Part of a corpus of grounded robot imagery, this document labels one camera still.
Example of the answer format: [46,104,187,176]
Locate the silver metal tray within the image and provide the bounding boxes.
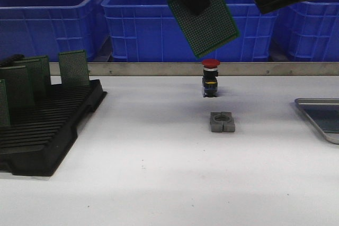
[295,98,338,144]

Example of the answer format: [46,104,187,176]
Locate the green circuit board rear right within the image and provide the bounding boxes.
[58,50,90,88]

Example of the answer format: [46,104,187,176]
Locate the green circuit board rear middle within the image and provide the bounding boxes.
[23,55,51,94]

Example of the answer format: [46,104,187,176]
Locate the green circuit board rear left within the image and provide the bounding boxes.
[13,59,46,99]

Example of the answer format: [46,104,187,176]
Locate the green circuit board left middle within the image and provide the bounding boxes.
[1,66,35,109]

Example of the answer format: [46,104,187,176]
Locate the black slotted board rack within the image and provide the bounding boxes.
[0,55,108,177]

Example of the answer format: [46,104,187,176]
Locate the green circuit board far left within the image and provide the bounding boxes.
[1,79,11,128]

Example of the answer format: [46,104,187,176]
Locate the blue crate right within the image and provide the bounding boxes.
[271,0,338,62]

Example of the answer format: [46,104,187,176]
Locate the blue crate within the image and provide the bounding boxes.
[1,0,109,62]
[102,0,278,62]
[271,0,338,62]

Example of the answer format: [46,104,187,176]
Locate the blue crate centre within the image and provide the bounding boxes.
[102,0,278,62]

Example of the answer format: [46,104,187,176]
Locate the red emergency stop button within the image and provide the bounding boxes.
[202,59,220,97]

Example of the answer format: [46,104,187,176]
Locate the grey metal clamp block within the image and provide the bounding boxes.
[210,112,236,133]

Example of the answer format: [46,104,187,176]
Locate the blue crate left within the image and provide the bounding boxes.
[1,0,109,62]

